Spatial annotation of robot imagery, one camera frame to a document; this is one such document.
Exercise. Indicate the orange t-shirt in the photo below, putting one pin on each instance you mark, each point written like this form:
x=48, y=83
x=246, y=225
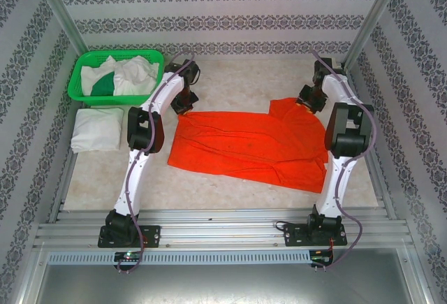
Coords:
x=244, y=143

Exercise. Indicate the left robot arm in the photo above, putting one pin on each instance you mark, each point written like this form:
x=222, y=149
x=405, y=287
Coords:
x=129, y=185

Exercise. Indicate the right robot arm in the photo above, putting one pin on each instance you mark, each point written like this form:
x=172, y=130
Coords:
x=335, y=185

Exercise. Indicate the crumpled white t-shirt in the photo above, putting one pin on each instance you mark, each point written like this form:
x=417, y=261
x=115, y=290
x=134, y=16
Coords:
x=136, y=73

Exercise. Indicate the green plastic basket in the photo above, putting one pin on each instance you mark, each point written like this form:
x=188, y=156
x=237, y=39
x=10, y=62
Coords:
x=104, y=100

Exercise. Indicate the green t-shirt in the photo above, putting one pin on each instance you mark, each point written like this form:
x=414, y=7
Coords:
x=104, y=85

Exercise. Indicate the folded white t-shirt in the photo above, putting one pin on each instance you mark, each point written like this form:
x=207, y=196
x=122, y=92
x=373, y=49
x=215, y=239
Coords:
x=96, y=129

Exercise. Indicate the flat white t-shirt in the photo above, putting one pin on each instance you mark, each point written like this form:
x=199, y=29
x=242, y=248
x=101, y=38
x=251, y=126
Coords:
x=91, y=77

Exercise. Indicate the right controller board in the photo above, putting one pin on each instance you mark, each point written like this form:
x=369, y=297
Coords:
x=321, y=255

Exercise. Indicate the controller board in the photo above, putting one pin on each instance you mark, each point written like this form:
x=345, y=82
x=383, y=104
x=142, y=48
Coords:
x=129, y=256
x=321, y=255

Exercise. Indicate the left controller board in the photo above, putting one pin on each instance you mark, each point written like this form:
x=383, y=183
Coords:
x=129, y=256

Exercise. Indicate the grey metal bottom panel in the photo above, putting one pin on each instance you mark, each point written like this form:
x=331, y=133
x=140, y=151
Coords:
x=223, y=283

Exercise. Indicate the right aluminium corner post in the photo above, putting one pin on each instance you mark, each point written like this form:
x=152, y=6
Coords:
x=373, y=14

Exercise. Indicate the aluminium corner post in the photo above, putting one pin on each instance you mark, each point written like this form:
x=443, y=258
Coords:
x=373, y=14
x=59, y=10

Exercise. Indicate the aluminium side rail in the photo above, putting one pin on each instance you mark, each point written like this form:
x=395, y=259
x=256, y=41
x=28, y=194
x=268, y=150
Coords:
x=380, y=185

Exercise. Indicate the aluminium mounting rail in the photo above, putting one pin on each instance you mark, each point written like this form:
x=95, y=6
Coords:
x=223, y=227

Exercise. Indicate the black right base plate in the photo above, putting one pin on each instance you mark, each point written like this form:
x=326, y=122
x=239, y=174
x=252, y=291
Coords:
x=293, y=236

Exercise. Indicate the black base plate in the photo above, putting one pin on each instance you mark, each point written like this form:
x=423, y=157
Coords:
x=293, y=236
x=150, y=236

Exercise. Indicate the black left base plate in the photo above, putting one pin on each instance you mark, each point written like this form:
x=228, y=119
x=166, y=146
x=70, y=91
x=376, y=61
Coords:
x=150, y=236

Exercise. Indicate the left aluminium corner post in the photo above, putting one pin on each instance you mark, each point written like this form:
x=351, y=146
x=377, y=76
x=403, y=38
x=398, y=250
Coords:
x=59, y=10

